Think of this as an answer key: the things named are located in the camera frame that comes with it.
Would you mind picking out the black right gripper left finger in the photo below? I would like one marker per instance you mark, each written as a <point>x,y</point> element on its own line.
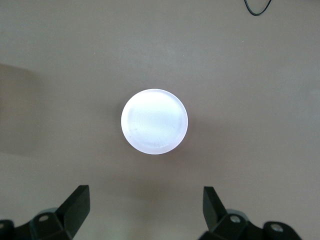
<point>72,215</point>

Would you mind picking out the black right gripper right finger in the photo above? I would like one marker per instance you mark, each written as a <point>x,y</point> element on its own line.
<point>216,215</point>

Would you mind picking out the pink round plate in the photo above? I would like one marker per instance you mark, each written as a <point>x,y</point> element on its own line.
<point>155,122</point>

